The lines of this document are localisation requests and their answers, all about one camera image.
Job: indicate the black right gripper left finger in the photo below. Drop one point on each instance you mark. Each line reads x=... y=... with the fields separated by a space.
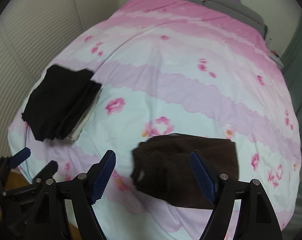
x=48 y=218

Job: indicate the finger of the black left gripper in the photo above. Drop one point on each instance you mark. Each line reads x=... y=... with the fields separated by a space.
x=46 y=173
x=15 y=160

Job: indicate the dark brown corduroy pants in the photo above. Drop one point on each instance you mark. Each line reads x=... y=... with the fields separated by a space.
x=162 y=168

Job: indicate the white folded garment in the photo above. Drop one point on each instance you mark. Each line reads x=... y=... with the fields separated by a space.
x=74 y=134

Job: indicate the black folded garment stack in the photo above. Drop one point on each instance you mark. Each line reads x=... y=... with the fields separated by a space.
x=58 y=103

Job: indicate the white louvered wardrobe door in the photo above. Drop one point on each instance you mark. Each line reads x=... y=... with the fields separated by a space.
x=32 y=33

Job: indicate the pink floral bed sheet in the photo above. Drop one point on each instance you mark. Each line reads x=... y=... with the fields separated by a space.
x=171 y=66

